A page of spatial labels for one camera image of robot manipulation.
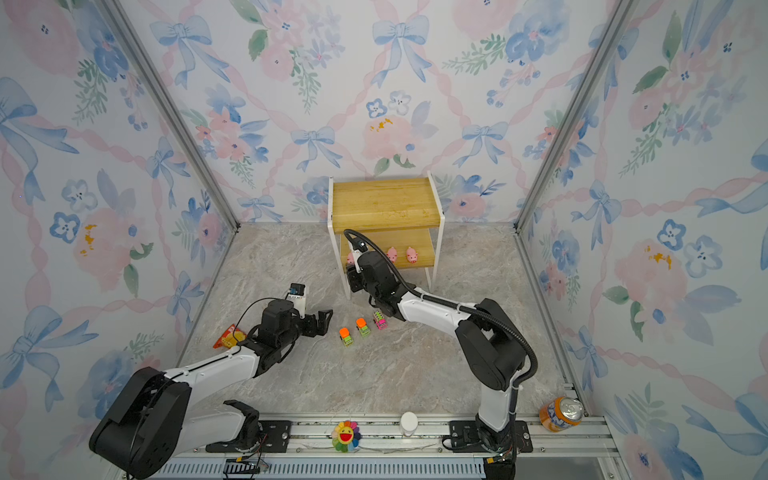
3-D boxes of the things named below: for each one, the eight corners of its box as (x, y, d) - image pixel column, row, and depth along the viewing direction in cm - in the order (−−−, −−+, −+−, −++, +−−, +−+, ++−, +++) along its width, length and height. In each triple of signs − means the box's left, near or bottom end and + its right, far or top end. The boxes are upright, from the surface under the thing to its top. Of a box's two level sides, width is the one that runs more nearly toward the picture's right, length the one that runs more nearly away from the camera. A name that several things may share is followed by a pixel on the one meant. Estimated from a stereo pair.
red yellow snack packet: (216, 349, 90) (211, 345, 88) (236, 327, 95) (232, 323, 92) (228, 358, 89) (223, 353, 86) (249, 335, 93) (245, 331, 91)
